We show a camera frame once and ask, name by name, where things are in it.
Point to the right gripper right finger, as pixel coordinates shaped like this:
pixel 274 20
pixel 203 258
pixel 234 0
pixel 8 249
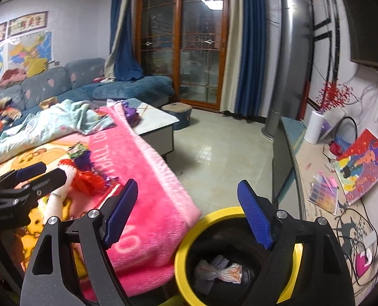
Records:
pixel 258 211

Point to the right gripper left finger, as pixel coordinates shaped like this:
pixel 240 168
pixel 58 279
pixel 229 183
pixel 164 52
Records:
pixel 116 211

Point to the red plastic bag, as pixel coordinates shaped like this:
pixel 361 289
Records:
pixel 86 182

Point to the white foam fruit net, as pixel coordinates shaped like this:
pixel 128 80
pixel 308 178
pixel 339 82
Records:
pixel 54 206

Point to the white plastic bag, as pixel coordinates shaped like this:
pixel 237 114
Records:
pixel 219 269

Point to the yellow rim trash bin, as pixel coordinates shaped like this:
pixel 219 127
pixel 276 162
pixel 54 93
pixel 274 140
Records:
pixel 222 238

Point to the red flat box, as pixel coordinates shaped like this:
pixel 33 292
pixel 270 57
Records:
pixel 112 191

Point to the pink cartoon blanket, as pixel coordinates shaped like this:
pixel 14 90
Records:
pixel 143 258

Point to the tv cabinet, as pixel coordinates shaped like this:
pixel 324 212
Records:
pixel 306 185

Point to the blue crumpled plastic bag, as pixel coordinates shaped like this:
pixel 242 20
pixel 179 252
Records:
pixel 82 161

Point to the colour swatch book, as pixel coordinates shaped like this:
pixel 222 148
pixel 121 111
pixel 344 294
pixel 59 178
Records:
pixel 324 192

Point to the white coffee table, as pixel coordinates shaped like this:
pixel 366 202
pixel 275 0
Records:
pixel 154 126

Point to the purple cloth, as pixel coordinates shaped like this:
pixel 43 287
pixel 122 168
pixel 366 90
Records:
pixel 132 115

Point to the white paper roll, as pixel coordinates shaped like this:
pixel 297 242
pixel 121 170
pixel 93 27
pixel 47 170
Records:
pixel 314 127

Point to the light blue patterned quilt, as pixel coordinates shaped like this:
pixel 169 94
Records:
pixel 55 122

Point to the colourful painting board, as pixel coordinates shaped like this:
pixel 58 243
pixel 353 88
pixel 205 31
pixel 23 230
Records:
pixel 357 167

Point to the round blue footstool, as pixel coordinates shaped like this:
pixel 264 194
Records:
pixel 181 111

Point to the grey blue sofa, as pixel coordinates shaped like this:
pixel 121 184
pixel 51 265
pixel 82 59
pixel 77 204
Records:
pixel 77 81

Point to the world map poster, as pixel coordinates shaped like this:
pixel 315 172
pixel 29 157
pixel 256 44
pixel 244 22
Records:
pixel 31 53

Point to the blue curtain left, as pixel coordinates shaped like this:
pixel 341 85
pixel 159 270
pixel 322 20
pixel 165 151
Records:
pixel 121 63

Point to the blue curtain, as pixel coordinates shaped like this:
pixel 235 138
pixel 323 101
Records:
pixel 121 63
pixel 245 63

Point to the silver tower air conditioner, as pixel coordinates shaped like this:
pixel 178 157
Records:
pixel 295 42

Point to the blue curtain right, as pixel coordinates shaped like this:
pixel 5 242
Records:
pixel 245 63

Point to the wooden glass sliding door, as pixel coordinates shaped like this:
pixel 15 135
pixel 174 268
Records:
pixel 186 41

